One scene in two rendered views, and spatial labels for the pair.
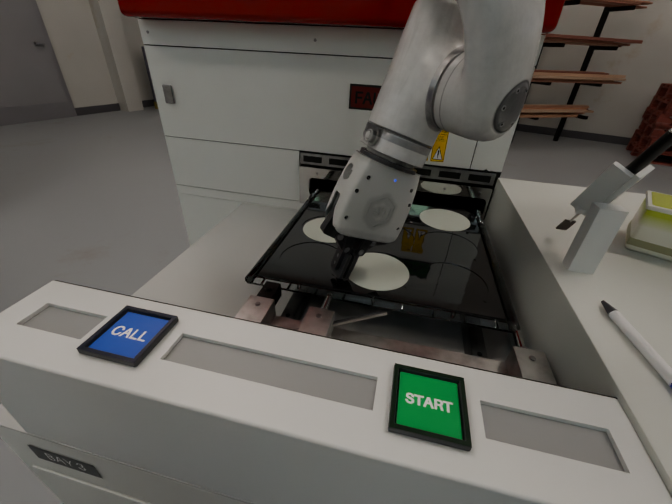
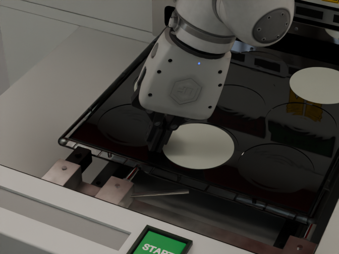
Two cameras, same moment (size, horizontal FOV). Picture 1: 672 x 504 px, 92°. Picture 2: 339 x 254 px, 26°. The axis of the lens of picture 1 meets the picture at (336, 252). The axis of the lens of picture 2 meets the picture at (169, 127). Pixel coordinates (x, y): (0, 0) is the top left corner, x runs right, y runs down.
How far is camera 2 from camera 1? 0.56 m
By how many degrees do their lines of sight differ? 13
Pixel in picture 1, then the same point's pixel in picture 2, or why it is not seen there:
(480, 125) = (244, 39)
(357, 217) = (161, 95)
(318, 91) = not seen: outside the picture
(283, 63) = not seen: outside the picture
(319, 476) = not seen: outside the picture
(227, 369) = (26, 213)
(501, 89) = (250, 18)
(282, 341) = (69, 199)
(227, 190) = (60, 8)
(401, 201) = (209, 81)
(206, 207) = (32, 27)
